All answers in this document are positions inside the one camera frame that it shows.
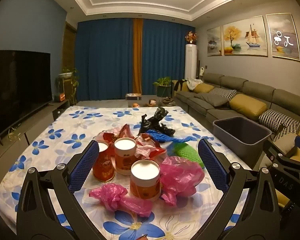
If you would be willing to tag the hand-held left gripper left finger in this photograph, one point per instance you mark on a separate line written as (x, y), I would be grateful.
(87, 162)

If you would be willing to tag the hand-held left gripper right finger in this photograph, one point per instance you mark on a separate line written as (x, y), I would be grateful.
(210, 162)

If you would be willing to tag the red paper cup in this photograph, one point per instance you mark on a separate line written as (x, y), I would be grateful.
(103, 167)

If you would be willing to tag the green foam net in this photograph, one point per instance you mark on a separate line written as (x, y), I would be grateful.
(187, 152)

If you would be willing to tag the pink plastic bag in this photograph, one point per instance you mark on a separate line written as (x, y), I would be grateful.
(180, 175)
(115, 195)

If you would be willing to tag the grey plastic bin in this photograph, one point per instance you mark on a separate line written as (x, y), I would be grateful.
(240, 145)

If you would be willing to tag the orange white paper cup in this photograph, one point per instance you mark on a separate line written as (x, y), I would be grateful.
(125, 160)
(143, 185)

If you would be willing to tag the blue foam net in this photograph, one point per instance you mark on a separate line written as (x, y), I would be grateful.
(160, 136)

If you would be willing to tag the red white plastic bag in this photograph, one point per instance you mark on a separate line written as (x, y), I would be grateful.
(150, 150)

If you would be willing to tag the black plastic bag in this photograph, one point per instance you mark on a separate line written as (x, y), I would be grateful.
(157, 122)

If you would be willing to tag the light grey pillow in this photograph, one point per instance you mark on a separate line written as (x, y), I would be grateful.
(285, 142)

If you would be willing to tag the houndstooth pillow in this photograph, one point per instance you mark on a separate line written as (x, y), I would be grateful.
(288, 131)

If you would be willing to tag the small black device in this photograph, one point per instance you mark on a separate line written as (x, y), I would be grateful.
(280, 131)

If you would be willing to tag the blue floral tablecloth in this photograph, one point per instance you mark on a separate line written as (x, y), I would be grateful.
(65, 140)

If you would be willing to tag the big black white patterned pillow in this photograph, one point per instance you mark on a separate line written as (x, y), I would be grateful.
(277, 120)

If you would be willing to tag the big yellow pillow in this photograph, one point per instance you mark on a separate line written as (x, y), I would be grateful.
(250, 106)

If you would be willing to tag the dark grey flat pillow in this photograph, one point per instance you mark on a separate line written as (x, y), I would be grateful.
(212, 100)

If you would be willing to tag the grey television cabinet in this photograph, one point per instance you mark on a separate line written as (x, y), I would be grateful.
(40, 120)

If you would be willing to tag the grey sofa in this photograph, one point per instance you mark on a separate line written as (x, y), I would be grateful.
(260, 90)

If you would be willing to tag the small black white patterned pillow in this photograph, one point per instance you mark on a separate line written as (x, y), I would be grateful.
(226, 92)

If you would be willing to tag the small yellow pillow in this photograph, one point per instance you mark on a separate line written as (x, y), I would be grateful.
(203, 88)

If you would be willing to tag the orange toy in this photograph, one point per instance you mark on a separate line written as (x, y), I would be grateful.
(136, 105)

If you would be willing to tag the green plant sprigs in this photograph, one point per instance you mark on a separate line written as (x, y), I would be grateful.
(13, 133)

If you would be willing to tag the flat cardboard box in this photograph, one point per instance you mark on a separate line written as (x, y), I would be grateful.
(133, 97)

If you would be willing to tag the white clothes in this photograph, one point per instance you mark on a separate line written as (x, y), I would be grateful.
(195, 83)

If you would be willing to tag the doll head toy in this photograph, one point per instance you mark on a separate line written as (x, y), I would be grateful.
(152, 102)

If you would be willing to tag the black jacket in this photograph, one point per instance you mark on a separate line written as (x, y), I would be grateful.
(178, 85)

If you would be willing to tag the potted plant in dark pot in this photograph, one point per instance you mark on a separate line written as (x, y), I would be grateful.
(163, 87)

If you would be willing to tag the trailing potted plant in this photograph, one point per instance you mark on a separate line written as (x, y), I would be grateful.
(67, 73)

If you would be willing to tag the white floor air conditioner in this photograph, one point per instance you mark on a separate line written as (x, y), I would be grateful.
(191, 62)

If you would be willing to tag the blue curtain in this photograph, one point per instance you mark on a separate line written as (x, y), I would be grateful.
(167, 60)
(102, 60)

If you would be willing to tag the black television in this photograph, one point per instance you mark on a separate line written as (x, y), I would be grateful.
(15, 87)

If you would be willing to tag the framed grey abstract painting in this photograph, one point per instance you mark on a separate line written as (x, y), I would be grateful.
(283, 38)

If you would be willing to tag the orange curtain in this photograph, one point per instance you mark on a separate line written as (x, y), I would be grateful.
(137, 55)

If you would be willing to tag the large framed sailboat painting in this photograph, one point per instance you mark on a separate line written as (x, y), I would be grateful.
(245, 38)

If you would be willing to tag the small framed landscape painting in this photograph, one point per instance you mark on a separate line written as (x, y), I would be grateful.
(214, 42)

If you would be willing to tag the orange artificial flowers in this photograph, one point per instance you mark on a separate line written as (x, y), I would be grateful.
(191, 37)

